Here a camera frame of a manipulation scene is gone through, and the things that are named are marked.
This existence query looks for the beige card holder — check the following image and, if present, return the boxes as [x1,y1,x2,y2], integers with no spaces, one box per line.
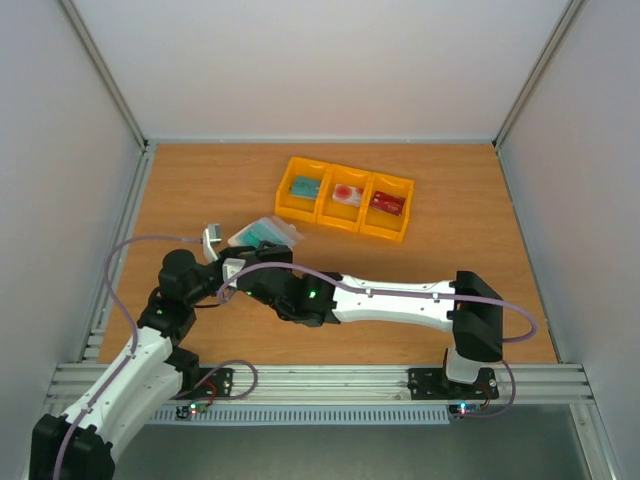
[228,216,304,248]

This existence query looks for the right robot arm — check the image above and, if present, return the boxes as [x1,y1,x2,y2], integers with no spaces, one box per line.
[232,246,503,397]

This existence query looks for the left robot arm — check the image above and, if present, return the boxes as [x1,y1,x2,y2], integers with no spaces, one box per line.
[28,249,245,479]

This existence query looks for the green card in bin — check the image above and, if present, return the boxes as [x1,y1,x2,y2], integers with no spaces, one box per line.
[290,176,321,200]

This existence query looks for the pink red card in bin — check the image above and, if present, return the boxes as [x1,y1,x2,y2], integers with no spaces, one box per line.
[332,184,364,207]

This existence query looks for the yellow plastic bin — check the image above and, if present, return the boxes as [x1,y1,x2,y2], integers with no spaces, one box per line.
[275,157,330,223]
[316,164,372,232]
[359,172,414,242]

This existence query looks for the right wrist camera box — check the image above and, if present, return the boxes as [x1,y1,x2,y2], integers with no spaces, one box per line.
[222,258,246,288]

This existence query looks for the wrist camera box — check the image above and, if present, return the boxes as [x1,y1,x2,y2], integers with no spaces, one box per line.
[222,258,246,288]
[201,223,222,263]

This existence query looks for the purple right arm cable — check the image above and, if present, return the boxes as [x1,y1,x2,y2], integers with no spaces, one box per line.
[218,263,539,344]

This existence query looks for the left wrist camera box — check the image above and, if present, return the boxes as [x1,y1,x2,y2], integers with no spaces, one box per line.
[201,223,222,263]

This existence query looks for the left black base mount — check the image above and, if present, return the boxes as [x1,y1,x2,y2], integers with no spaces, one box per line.
[172,367,234,401]

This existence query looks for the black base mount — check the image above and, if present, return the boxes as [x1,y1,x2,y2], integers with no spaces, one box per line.
[172,367,234,401]
[407,367,500,401]

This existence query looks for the grey slotted cable duct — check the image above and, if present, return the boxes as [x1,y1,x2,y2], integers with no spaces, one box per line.
[149,405,450,427]

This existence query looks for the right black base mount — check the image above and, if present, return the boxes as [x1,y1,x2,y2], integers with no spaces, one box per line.
[407,367,500,401]

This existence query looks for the aluminium front rail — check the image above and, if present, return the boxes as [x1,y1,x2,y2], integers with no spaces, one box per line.
[47,363,594,407]

